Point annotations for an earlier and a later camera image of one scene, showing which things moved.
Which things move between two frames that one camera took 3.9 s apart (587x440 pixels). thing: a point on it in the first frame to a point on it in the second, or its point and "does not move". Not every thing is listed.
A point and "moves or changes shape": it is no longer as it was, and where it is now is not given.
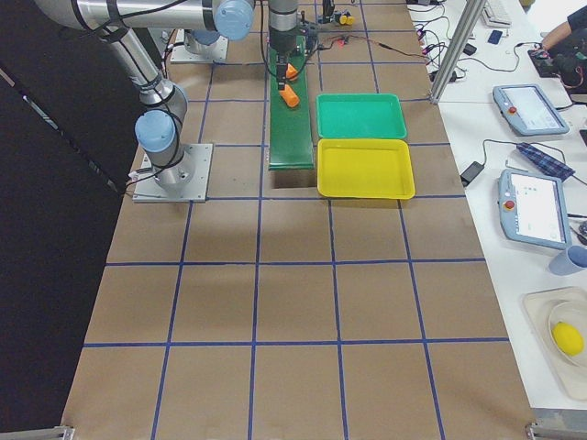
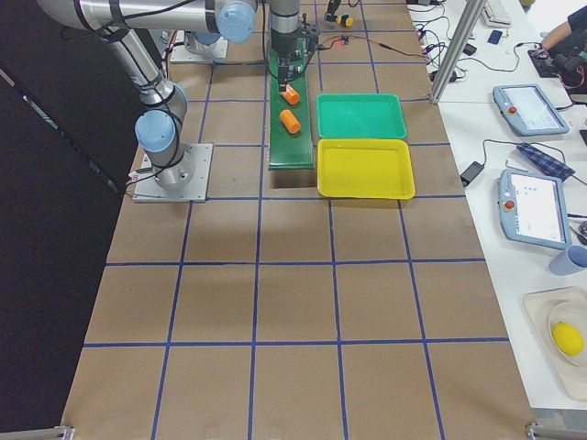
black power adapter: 471,172 does not move
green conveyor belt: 291,129 does not move
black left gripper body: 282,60 to 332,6
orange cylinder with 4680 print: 292,73 moves or changes shape
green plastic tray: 360,115 does not move
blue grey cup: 572,259 does not move
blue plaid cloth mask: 545,162 does not move
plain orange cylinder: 289,96 to 288,119
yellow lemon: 568,338 does not move
